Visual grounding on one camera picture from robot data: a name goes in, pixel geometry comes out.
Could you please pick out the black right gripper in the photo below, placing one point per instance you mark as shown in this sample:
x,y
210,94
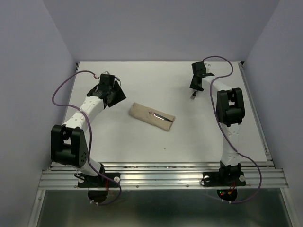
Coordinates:
x,y
192,85

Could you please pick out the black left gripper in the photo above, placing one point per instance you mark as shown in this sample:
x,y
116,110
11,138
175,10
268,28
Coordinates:
x,y
120,95

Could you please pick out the pink handled fork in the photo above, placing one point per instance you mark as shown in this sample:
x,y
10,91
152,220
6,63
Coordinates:
x,y
193,95

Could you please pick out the beige cloth napkin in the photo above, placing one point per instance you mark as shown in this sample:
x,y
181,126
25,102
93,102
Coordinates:
x,y
141,113

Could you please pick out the pink handled knife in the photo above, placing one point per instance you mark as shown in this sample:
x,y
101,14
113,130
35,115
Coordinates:
x,y
159,116

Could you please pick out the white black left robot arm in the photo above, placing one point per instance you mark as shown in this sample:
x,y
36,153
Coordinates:
x,y
71,142

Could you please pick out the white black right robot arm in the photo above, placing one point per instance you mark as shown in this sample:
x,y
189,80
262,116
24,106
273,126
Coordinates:
x,y
229,110

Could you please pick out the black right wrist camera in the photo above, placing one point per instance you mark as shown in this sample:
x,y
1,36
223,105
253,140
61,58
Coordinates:
x,y
198,68

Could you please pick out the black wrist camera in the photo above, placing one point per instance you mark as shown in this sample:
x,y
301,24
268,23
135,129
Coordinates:
x,y
198,68
107,80

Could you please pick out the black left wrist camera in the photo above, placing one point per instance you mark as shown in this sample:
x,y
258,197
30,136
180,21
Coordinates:
x,y
107,80

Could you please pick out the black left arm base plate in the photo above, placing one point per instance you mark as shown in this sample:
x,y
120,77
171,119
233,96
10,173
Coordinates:
x,y
85,181

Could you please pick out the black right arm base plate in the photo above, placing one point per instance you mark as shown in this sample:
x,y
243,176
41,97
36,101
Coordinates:
x,y
215,179

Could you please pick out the aluminium front mounting rail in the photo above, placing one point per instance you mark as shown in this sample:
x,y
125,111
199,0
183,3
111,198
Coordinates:
x,y
149,176

